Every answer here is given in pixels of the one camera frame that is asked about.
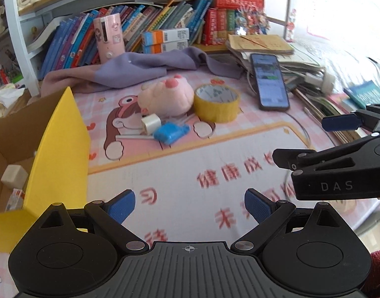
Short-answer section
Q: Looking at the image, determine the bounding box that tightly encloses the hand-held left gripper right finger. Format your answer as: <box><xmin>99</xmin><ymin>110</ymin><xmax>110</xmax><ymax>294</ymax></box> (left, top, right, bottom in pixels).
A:
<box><xmin>230</xmin><ymin>189</ymin><xmax>349</xmax><ymax>253</ymax></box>

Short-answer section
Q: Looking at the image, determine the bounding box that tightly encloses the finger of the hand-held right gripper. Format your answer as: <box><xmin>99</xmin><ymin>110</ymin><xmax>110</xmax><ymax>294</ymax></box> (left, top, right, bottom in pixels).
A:
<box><xmin>272</xmin><ymin>135</ymin><xmax>376</xmax><ymax>175</ymax></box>
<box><xmin>321</xmin><ymin>103</ymin><xmax>380</xmax><ymax>135</ymax></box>

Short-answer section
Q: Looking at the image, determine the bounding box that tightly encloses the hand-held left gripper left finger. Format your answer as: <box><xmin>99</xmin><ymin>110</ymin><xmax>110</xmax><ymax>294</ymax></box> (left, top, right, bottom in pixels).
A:
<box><xmin>30</xmin><ymin>189</ymin><xmax>149</xmax><ymax>253</ymax></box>

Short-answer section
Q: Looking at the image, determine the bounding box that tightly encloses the yellow cardboard box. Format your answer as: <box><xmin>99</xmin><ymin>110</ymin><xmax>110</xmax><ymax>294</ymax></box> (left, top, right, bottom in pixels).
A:
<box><xmin>0</xmin><ymin>86</ymin><xmax>91</xmax><ymax>253</ymax></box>

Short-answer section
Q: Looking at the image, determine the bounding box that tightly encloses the small white tape roll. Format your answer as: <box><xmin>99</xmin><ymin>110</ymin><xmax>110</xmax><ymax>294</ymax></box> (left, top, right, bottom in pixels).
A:
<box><xmin>141</xmin><ymin>115</ymin><xmax>162</xmax><ymax>136</ymax></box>

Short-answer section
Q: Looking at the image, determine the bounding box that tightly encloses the blue plastic packet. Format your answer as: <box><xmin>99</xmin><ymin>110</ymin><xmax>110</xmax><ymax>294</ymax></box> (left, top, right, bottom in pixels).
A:
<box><xmin>153</xmin><ymin>122</ymin><xmax>190</xmax><ymax>146</ymax></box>

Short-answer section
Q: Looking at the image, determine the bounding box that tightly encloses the yellow tape roll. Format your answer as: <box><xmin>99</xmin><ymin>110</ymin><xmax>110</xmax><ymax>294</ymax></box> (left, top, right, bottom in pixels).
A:
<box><xmin>194</xmin><ymin>84</ymin><xmax>241</xmax><ymax>123</ymax></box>

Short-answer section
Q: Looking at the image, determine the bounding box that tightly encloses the small red white box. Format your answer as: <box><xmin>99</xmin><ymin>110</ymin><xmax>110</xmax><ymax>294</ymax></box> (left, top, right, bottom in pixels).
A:
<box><xmin>5</xmin><ymin>188</ymin><xmax>26</xmax><ymax>213</ymax></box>

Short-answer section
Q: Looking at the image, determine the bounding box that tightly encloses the white rectangular block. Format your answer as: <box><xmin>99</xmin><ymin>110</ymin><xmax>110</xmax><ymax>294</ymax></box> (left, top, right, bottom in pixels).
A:
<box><xmin>1</xmin><ymin>164</ymin><xmax>28</xmax><ymax>188</ymax></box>

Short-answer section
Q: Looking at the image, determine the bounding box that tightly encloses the pink plush toy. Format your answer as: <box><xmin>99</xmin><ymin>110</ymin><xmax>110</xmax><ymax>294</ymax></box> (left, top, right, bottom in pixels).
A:
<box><xmin>137</xmin><ymin>74</ymin><xmax>195</xmax><ymax>115</ymax></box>

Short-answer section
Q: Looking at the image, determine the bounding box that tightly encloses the teal book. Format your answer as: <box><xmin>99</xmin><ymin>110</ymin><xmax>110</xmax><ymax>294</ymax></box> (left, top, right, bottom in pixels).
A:
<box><xmin>343</xmin><ymin>81</ymin><xmax>380</xmax><ymax>109</ymax></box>

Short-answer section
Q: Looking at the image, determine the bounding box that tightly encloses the white power adapter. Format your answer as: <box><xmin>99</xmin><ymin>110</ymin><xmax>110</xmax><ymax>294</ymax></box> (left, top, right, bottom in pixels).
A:
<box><xmin>306</xmin><ymin>73</ymin><xmax>335</xmax><ymax>92</ymax></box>

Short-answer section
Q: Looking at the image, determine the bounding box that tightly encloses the thin white straw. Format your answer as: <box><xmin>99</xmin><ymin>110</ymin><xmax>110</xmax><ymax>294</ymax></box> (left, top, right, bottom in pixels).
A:
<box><xmin>117</xmin><ymin>134</ymin><xmax>156</xmax><ymax>141</ymax></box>

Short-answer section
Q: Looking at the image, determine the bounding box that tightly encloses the stack of papers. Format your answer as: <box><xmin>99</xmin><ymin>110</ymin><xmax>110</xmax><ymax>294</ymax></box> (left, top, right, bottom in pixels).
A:
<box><xmin>233</xmin><ymin>50</ymin><xmax>325</xmax><ymax>78</ymax></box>

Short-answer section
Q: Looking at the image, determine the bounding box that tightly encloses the black smartphone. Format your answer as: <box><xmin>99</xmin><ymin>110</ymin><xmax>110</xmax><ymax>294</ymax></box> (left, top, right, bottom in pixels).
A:
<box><xmin>250</xmin><ymin>53</ymin><xmax>290</xmax><ymax>111</ymax></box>

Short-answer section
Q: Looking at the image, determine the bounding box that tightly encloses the pink checked printed tablecloth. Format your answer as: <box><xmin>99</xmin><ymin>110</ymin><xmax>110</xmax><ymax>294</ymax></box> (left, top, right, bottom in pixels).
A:
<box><xmin>0</xmin><ymin>65</ymin><xmax>380</xmax><ymax>298</ymax></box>

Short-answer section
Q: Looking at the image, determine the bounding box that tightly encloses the brown paper envelope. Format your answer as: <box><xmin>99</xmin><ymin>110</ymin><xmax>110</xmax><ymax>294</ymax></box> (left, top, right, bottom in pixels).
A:
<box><xmin>229</xmin><ymin>34</ymin><xmax>294</xmax><ymax>55</ymax></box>

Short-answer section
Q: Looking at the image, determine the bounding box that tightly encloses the colourful paper ornament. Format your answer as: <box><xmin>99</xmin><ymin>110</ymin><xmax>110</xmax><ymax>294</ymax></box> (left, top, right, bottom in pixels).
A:
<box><xmin>235</xmin><ymin>8</ymin><xmax>269</xmax><ymax>36</ymax></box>

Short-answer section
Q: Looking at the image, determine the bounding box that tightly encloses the purple cloth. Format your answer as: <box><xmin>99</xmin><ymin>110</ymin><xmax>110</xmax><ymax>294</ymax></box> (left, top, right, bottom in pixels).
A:
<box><xmin>41</xmin><ymin>46</ymin><xmax>243</xmax><ymax>97</ymax></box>

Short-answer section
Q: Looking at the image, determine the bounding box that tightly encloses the row of red books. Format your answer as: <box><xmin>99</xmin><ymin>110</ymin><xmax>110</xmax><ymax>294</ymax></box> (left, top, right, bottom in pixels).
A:
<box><xmin>202</xmin><ymin>8</ymin><xmax>237</xmax><ymax>45</ymax></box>

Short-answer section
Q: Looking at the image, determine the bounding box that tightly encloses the thick red dictionary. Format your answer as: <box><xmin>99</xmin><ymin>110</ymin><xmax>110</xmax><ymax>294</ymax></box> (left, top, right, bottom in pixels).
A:
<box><xmin>212</xmin><ymin>0</ymin><xmax>265</xmax><ymax>9</ymax></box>

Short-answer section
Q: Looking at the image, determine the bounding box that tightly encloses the cream tissue pack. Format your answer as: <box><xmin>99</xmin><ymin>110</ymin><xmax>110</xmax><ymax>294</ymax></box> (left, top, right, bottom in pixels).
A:
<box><xmin>0</xmin><ymin>84</ymin><xmax>26</xmax><ymax>121</ymax></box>

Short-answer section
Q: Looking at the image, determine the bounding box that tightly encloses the orange white carton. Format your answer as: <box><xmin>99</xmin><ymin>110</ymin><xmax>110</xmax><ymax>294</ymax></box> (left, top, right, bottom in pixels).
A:
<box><xmin>142</xmin><ymin>28</ymin><xmax>190</xmax><ymax>45</ymax></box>
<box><xmin>142</xmin><ymin>40</ymin><xmax>189</xmax><ymax>54</ymax></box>

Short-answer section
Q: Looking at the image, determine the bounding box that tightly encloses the pink cylindrical device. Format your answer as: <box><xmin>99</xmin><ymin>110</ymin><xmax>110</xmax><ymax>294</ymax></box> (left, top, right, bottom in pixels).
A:
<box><xmin>93</xmin><ymin>13</ymin><xmax>126</xmax><ymax>63</ymax></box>

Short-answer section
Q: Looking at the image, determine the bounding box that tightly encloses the row of blue books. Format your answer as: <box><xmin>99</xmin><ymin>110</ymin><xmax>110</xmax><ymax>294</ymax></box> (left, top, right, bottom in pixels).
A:
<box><xmin>38</xmin><ymin>0</ymin><xmax>213</xmax><ymax>79</ymax></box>

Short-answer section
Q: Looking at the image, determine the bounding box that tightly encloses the group of pens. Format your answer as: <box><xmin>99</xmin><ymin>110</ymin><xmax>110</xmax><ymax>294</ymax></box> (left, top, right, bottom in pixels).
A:
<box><xmin>0</xmin><ymin>62</ymin><xmax>21</xmax><ymax>89</ymax></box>

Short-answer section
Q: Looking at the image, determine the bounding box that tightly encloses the white bookshelf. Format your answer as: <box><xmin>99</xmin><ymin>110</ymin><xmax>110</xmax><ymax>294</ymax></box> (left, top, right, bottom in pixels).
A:
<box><xmin>3</xmin><ymin>0</ymin><xmax>294</xmax><ymax>97</ymax></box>

